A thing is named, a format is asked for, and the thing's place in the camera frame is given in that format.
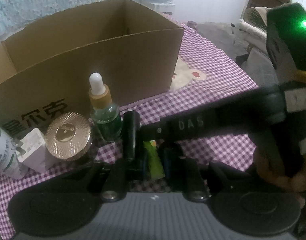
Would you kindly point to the green glass dropper bottle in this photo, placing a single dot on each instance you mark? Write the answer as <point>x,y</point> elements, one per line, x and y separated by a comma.
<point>105,113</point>

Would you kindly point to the purple checkered tablecloth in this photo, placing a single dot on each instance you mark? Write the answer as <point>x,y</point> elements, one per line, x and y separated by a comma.
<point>223,78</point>

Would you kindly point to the brown cardboard box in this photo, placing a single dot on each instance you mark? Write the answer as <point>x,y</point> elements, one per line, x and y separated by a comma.
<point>45,68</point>

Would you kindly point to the white plastic bottle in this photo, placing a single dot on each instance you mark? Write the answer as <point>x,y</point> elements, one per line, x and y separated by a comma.
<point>9,164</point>

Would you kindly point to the white power adapter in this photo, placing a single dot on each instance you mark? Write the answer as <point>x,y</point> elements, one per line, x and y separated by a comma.
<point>33,152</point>

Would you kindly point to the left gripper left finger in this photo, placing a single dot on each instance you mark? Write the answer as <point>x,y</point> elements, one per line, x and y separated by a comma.
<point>113,181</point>

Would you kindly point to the gold lid cosmetic jar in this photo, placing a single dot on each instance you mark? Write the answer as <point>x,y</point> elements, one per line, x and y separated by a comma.
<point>68,137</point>

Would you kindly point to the wicker chair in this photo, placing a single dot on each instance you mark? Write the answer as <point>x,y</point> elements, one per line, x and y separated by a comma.
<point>255,17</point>

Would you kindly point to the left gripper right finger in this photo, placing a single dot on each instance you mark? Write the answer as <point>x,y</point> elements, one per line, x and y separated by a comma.
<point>182,173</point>

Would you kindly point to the black and green lighter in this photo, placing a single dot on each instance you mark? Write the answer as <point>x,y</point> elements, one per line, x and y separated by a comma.
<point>154,163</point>

